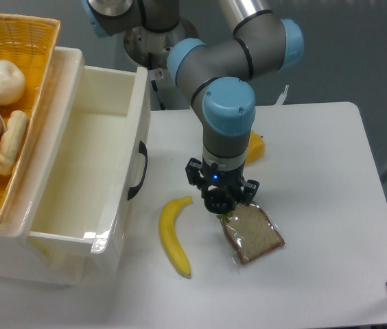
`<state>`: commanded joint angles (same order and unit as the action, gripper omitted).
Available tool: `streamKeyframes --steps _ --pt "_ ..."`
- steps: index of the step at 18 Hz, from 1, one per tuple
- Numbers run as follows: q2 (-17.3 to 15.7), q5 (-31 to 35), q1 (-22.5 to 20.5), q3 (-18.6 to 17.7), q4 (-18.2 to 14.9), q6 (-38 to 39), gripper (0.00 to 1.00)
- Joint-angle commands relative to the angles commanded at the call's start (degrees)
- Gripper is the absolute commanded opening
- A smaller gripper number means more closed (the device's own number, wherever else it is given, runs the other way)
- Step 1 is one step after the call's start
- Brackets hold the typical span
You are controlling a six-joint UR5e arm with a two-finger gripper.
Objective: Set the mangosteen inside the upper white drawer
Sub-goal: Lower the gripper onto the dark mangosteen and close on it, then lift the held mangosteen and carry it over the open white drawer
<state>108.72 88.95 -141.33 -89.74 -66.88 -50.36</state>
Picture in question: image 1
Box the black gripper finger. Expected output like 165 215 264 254
237 180 260 206
185 158 203 189

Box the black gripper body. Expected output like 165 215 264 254
199 160 245 205

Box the dark mangosteen with green leaves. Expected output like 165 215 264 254
204 188 237 220

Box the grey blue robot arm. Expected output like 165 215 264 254
82 1 304 214

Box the open upper white drawer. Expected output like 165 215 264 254
29 66 150 256

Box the white drawer cabinet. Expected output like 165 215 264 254
0 46 152 287

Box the yellow orange fruit piece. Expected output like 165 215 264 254
246 130 266 164

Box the wrapped sandwich bread slice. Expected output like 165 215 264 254
217 202 285 265

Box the yellow banana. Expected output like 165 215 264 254
159 196 192 278

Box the beige peanut shaped bread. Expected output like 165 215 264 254
0 110 29 176

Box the white round bun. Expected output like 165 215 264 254
0 60 25 106

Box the yellow wicker basket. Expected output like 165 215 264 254
0 11 61 225

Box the black drawer handle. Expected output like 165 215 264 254
127 141 148 201

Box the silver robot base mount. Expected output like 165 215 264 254
124 18 199 70

